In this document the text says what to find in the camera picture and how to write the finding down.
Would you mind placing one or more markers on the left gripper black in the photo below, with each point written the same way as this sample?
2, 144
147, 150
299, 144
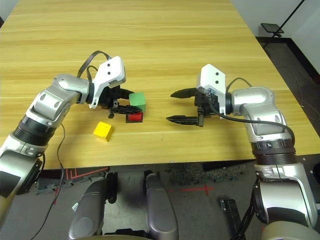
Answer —
111, 96

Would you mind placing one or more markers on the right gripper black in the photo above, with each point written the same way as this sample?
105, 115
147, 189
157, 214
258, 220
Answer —
208, 106

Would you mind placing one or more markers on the green wooden block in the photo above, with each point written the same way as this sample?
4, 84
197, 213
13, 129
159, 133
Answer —
137, 100

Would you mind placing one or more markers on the red wooden block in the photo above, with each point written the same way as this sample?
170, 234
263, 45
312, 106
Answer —
135, 116

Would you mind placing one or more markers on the yellow wooden block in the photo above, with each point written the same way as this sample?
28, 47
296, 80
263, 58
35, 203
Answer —
102, 131

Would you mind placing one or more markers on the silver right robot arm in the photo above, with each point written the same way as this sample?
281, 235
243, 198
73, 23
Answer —
265, 110

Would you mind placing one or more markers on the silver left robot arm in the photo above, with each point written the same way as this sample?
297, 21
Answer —
47, 105

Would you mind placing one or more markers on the silver right robot leg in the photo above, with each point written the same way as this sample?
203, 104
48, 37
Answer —
160, 212

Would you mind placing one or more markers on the silver robot leg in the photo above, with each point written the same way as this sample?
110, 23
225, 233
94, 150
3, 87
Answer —
87, 212
160, 212

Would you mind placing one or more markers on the small white floor object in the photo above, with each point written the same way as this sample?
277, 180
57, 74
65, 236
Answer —
75, 207

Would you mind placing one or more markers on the silver left robot leg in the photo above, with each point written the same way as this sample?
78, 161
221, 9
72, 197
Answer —
87, 212

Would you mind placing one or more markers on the black tripod stand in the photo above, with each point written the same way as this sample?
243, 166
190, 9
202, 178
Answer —
272, 27

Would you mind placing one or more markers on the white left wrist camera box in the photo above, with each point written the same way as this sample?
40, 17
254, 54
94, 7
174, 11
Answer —
110, 72

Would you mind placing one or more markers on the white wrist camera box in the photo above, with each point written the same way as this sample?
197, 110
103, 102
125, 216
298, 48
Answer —
212, 77
110, 72

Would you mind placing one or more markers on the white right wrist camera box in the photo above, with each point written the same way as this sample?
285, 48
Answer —
212, 77

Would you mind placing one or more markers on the grey metal floor bracket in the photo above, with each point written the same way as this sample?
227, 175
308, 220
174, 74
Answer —
50, 188

